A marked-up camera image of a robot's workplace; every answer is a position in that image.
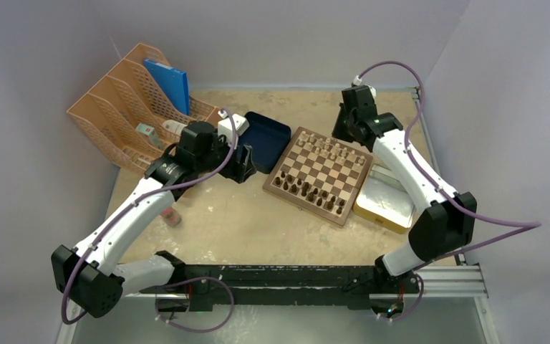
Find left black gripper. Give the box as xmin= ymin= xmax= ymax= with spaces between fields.
xmin=196 ymin=129 xmax=255 ymax=183

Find dark blue tray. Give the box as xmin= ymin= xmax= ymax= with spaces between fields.
xmin=239 ymin=111 xmax=291 ymax=175

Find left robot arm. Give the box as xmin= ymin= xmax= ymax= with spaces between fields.
xmin=51 ymin=115 xmax=256 ymax=325

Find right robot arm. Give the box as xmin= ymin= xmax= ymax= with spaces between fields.
xmin=332 ymin=85 xmax=477 ymax=292

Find light pieces on board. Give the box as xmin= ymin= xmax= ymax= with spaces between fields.
xmin=291 ymin=130 xmax=368 ymax=168

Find wooden chess board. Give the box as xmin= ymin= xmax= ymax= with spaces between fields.
xmin=263 ymin=127 xmax=373 ymax=227

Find row of dark chess pieces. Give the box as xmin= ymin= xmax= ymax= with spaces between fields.
xmin=271 ymin=171 xmax=346 ymax=215

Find metal tin box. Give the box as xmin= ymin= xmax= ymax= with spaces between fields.
xmin=353 ymin=163 xmax=415 ymax=234

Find pink capped bottle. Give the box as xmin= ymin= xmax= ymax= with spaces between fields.
xmin=160 ymin=208 xmax=181 ymax=227

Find small grey box in organizer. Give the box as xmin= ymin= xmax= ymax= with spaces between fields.
xmin=135 ymin=123 xmax=164 ymax=150

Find blue folder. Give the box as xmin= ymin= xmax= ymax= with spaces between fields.
xmin=143 ymin=59 xmax=190 ymax=116

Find orange plastic file organizer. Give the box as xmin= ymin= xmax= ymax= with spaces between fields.
xmin=67 ymin=43 xmax=220 ymax=176

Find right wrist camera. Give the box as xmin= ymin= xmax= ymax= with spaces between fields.
xmin=352 ymin=75 xmax=377 ymax=100

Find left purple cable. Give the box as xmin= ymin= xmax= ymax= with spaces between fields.
xmin=60 ymin=109 xmax=241 ymax=334

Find purple cable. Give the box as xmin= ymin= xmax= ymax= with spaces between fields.
xmin=60 ymin=109 xmax=241 ymax=334
xmin=356 ymin=60 xmax=543 ymax=323

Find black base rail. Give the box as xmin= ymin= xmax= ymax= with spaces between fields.
xmin=141 ymin=264 xmax=420 ymax=312

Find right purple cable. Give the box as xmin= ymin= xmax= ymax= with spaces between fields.
xmin=356 ymin=60 xmax=543 ymax=323

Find aluminium frame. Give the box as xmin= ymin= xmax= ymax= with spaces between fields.
xmin=68 ymin=257 xmax=499 ymax=343

